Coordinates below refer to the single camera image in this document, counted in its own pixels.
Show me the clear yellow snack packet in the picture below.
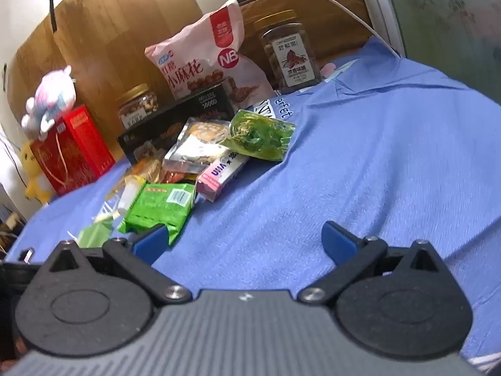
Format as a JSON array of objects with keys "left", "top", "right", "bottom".
[{"left": 96, "top": 176, "right": 147, "bottom": 224}]

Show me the wooden headboard panel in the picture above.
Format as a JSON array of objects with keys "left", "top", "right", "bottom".
[{"left": 8, "top": 0, "right": 196, "bottom": 153}]

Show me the tall clear nut jar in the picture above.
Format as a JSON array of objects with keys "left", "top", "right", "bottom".
[{"left": 252, "top": 10, "right": 323, "bottom": 91}]

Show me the frosted window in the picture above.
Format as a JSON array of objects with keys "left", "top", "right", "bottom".
[{"left": 368, "top": 0, "right": 501, "bottom": 106}]

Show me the blue printed blanket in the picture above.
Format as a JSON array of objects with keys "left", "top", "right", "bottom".
[{"left": 4, "top": 37, "right": 501, "bottom": 376}]

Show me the large pink snack bag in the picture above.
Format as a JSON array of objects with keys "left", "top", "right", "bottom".
[{"left": 144, "top": 0, "right": 275, "bottom": 100}]

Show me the black printed box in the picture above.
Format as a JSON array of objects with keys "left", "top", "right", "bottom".
[{"left": 116, "top": 81, "right": 235, "bottom": 165}]

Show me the brown padded headboard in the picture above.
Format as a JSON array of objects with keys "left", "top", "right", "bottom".
[{"left": 239, "top": 0, "right": 372, "bottom": 71}]

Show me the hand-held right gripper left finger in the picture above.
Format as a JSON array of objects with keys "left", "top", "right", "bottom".
[{"left": 43, "top": 223, "right": 192, "bottom": 307}]

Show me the red gift bag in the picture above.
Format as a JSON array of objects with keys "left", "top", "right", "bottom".
[{"left": 29, "top": 104, "right": 117, "bottom": 197}]

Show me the white cable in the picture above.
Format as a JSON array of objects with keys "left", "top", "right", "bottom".
[{"left": 290, "top": 0, "right": 400, "bottom": 59}]

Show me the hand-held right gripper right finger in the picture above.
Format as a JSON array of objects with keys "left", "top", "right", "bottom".
[{"left": 298, "top": 221, "right": 451, "bottom": 305}]

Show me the short clear nut jar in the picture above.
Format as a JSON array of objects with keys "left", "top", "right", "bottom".
[{"left": 115, "top": 83, "right": 160, "bottom": 130}]

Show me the clear silver snack packet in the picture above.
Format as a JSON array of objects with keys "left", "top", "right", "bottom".
[{"left": 162, "top": 117, "right": 232, "bottom": 175}]

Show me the pink white plush toy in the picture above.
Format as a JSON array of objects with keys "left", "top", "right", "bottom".
[{"left": 21, "top": 65, "right": 78, "bottom": 142}]

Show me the light green snack packet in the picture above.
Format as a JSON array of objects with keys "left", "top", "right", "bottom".
[{"left": 76, "top": 219, "right": 118, "bottom": 249}]

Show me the yellow plush toy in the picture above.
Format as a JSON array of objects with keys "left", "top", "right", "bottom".
[{"left": 19, "top": 141, "right": 55, "bottom": 205}]

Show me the clear green leaf snack packet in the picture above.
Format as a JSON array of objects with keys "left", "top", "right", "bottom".
[{"left": 219, "top": 109, "right": 297, "bottom": 162}]

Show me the red and beige snack packet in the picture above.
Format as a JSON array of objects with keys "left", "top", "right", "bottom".
[{"left": 125, "top": 159, "right": 200, "bottom": 185}]

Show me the pink white small box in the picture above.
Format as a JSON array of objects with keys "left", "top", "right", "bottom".
[{"left": 196, "top": 153, "right": 251, "bottom": 203}]

